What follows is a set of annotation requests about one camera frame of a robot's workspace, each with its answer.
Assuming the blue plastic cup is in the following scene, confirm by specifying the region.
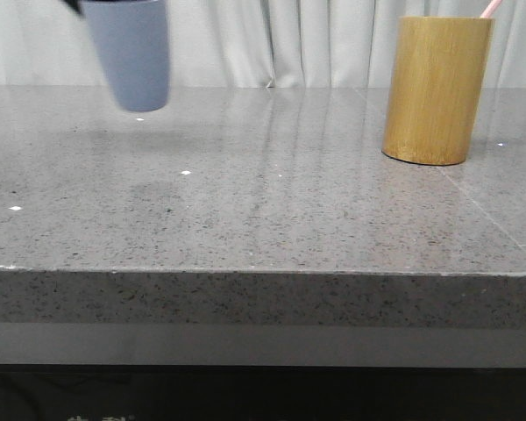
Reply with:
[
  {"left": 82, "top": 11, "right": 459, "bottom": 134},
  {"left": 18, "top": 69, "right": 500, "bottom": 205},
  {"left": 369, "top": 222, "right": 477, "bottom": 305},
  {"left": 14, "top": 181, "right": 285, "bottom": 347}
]
[{"left": 80, "top": 1, "right": 170, "bottom": 112}]

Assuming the bamboo cylindrical holder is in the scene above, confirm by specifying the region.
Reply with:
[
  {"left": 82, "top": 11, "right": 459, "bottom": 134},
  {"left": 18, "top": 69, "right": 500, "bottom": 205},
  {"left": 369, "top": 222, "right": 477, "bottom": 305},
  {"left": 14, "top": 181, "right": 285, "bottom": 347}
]
[{"left": 381, "top": 16, "right": 494, "bottom": 166}]

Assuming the white curtain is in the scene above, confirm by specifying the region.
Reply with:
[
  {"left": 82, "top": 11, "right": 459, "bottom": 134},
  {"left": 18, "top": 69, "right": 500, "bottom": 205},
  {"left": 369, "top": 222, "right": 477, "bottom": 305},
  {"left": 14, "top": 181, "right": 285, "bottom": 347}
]
[{"left": 0, "top": 0, "right": 526, "bottom": 89}]

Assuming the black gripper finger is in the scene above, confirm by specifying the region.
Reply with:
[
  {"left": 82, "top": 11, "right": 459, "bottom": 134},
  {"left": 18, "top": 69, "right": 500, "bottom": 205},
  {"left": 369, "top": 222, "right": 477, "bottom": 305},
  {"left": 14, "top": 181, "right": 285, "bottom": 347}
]
[{"left": 61, "top": 0, "right": 83, "bottom": 18}]

